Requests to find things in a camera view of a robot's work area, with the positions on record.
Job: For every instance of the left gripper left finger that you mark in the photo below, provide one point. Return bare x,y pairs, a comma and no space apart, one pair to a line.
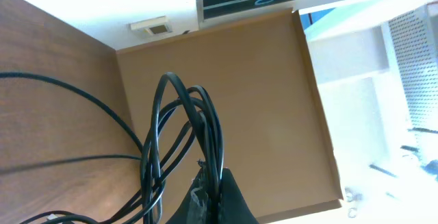
194,207

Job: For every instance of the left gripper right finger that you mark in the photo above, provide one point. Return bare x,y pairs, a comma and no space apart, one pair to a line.
233,208

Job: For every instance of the black USB cable long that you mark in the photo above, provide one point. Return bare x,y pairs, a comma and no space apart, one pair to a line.
55,188

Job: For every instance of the brown cardboard side panel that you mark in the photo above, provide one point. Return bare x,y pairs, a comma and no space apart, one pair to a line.
259,75

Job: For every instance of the left camera cable black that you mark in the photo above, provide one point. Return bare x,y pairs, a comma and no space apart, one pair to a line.
82,93

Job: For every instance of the white wall switch box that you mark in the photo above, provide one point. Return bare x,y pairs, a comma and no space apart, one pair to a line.
151,27

